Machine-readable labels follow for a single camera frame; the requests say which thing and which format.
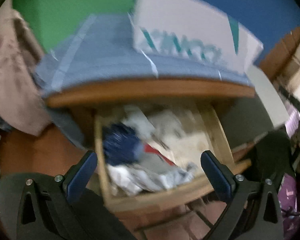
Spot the navy patterned underwear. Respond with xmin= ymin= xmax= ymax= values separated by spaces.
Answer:
xmin=102 ymin=122 xmax=144 ymax=166

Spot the grey white underwear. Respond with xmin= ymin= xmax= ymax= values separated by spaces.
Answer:
xmin=107 ymin=163 xmax=198 ymax=196

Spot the wooden drawer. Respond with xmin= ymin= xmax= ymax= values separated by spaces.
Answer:
xmin=93 ymin=104 xmax=252 ymax=214

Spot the red underwear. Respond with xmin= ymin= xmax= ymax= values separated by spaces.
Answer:
xmin=144 ymin=144 xmax=175 ymax=166

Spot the wooden nightstand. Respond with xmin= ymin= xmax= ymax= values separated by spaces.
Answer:
xmin=44 ymin=79 xmax=255 ymax=137

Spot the wooden wardrobe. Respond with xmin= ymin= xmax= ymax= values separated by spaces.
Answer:
xmin=258 ymin=26 xmax=300 ymax=82

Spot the beige floral curtain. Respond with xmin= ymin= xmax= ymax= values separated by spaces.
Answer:
xmin=0 ymin=0 xmax=51 ymax=137

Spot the blue checked cloth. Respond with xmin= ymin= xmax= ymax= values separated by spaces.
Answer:
xmin=34 ymin=14 xmax=253 ymax=98

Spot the green foam mat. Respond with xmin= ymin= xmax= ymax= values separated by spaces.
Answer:
xmin=13 ymin=0 xmax=134 ymax=51

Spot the blue foam mat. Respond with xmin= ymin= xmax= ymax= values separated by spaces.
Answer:
xmin=202 ymin=0 xmax=300 ymax=64

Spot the white XINCCI shoe box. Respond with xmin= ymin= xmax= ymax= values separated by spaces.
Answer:
xmin=132 ymin=0 xmax=263 ymax=74

